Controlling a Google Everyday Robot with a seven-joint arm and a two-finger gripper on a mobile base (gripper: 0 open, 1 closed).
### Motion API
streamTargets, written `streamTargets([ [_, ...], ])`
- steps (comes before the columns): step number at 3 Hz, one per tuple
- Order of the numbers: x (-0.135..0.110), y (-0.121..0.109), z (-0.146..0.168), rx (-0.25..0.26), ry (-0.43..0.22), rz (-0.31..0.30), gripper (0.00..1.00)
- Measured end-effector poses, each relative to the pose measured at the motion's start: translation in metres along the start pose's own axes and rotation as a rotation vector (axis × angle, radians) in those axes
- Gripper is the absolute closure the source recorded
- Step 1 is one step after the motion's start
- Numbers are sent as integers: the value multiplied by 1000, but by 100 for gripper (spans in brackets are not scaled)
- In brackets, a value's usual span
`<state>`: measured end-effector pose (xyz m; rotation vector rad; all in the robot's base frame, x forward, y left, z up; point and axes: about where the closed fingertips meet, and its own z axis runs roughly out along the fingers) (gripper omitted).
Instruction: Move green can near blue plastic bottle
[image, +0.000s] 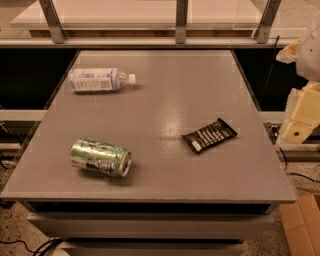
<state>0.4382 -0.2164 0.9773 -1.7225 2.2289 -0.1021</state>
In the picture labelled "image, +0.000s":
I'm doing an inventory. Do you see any green soda can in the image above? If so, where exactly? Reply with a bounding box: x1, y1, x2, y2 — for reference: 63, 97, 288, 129
69, 139, 132, 177

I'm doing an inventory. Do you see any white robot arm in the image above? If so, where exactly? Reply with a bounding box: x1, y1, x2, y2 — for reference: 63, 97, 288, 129
276, 26, 320, 144

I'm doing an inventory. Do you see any metal bracket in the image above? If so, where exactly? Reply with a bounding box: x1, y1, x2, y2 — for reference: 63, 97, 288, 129
254, 0, 281, 44
39, 0, 66, 44
175, 0, 188, 44

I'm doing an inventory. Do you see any left metal bracket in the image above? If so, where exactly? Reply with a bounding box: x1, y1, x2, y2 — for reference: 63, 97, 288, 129
39, 0, 66, 44

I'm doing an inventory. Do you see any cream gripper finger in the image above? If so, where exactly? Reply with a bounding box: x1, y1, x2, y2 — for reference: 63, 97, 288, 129
279, 82, 320, 144

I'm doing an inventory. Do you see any right metal bracket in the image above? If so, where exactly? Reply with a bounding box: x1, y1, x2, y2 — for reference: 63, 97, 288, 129
254, 0, 281, 44

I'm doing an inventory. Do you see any black floor cable left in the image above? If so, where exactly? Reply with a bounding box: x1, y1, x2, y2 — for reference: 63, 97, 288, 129
0, 237, 64, 256

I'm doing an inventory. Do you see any white shelf board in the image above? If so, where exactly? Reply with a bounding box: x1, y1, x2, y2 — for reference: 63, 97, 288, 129
9, 0, 264, 32

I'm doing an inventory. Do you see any middle metal bracket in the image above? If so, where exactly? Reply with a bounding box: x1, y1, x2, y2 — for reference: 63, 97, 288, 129
175, 0, 188, 44

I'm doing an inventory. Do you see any blue labelled plastic bottle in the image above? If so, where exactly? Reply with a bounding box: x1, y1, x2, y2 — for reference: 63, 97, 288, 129
68, 68, 136, 92

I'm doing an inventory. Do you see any black snack bar wrapper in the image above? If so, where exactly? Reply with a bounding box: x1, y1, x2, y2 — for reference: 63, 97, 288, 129
182, 118, 237, 154

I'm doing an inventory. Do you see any cardboard box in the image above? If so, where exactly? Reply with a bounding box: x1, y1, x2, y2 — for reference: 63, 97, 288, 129
279, 194, 320, 256

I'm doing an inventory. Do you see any black cable right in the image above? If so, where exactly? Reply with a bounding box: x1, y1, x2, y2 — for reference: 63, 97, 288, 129
279, 147, 320, 185

